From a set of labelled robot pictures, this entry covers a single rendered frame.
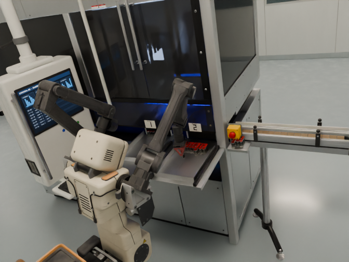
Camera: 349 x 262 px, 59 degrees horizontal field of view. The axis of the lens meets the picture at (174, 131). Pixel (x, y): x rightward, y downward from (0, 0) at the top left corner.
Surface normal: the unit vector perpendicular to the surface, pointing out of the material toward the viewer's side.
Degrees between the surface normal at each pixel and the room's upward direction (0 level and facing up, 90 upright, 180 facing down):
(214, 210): 90
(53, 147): 90
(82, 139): 48
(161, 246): 0
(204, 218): 90
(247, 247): 0
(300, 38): 90
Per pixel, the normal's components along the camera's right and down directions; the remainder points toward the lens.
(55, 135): 0.80, 0.15
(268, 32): -0.43, 0.49
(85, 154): -0.58, -0.25
